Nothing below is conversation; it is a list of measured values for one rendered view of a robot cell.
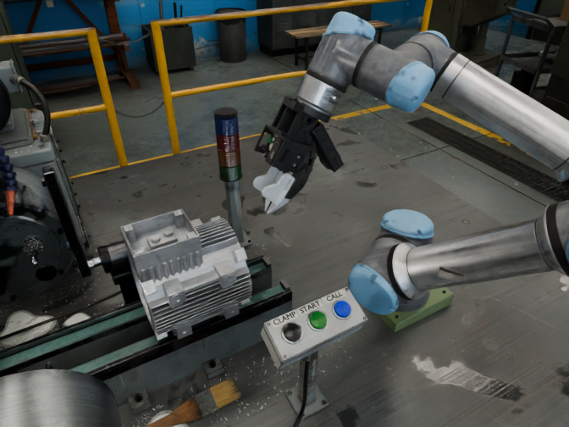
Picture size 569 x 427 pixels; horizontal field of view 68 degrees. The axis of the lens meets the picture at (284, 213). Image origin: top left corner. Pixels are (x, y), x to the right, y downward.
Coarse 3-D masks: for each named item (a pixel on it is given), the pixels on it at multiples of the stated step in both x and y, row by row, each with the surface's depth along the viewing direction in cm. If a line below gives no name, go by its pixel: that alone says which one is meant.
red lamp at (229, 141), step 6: (216, 138) 109; (222, 138) 107; (228, 138) 107; (234, 138) 108; (222, 144) 108; (228, 144) 108; (234, 144) 109; (222, 150) 109; (228, 150) 109; (234, 150) 109
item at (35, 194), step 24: (0, 192) 86; (24, 192) 88; (48, 192) 95; (0, 216) 83; (24, 216) 86; (48, 216) 88; (0, 240) 85; (24, 240) 87; (48, 240) 90; (0, 264) 88; (24, 264) 90; (48, 264) 93; (0, 288) 90; (24, 288) 93
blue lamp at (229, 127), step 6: (216, 120) 105; (222, 120) 104; (228, 120) 104; (234, 120) 105; (216, 126) 106; (222, 126) 105; (228, 126) 105; (234, 126) 106; (216, 132) 108; (222, 132) 106; (228, 132) 106; (234, 132) 107
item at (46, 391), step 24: (0, 384) 51; (24, 384) 52; (48, 384) 53; (72, 384) 55; (96, 384) 58; (0, 408) 48; (24, 408) 49; (48, 408) 50; (72, 408) 52; (96, 408) 54
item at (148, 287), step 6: (216, 216) 91; (234, 252) 82; (240, 252) 82; (234, 258) 83; (240, 258) 82; (246, 258) 82; (144, 282) 75; (150, 282) 75; (144, 288) 74; (150, 288) 75; (156, 288) 75; (144, 294) 75; (150, 294) 75; (246, 300) 89; (156, 336) 81; (162, 336) 82
